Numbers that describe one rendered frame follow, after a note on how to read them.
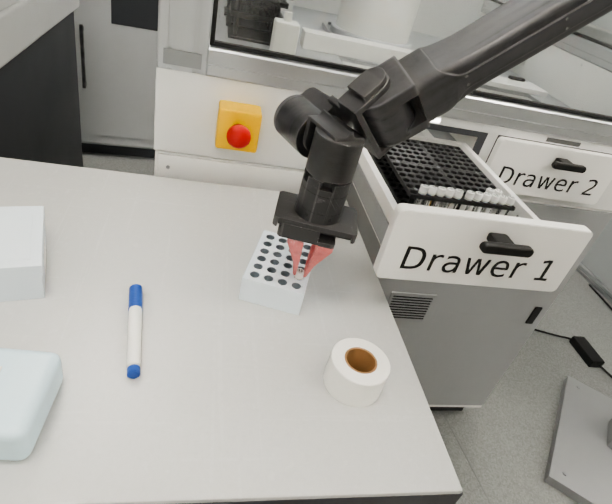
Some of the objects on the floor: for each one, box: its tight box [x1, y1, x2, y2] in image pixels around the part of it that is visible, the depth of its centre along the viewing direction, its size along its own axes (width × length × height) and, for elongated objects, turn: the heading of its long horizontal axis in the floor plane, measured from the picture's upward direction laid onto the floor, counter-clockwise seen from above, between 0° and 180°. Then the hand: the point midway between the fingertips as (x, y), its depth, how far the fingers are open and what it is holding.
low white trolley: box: [0, 157, 463, 504], centre depth 85 cm, size 58×62×76 cm
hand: (300, 268), depth 64 cm, fingers closed, pressing on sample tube
